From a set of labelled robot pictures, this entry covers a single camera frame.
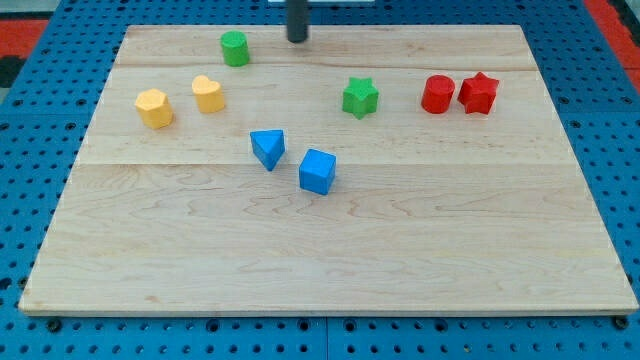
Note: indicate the blue triangle block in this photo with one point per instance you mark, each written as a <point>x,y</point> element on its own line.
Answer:
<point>268,146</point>

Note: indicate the blue cube block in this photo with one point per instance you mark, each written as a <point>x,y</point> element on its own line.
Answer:
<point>317,171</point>

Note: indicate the light wooden board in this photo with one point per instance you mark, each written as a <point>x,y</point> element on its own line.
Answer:
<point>448,214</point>

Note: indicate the green star block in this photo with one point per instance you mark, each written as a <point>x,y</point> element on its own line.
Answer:
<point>360,97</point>

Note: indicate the yellow heart block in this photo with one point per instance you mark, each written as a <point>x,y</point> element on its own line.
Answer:
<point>208,94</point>

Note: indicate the red cylinder block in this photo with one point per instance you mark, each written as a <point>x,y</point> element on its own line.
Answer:
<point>437,94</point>

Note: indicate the green cylinder block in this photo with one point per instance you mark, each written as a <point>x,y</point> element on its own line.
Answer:
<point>235,49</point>

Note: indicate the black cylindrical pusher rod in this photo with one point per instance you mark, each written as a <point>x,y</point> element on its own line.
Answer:
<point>297,16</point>

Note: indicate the red star block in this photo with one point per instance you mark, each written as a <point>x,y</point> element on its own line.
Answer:
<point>478,93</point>

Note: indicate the yellow hexagon block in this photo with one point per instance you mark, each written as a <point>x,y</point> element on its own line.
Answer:
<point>154,108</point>

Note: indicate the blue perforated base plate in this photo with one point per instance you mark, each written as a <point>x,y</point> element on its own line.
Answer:
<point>48,109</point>

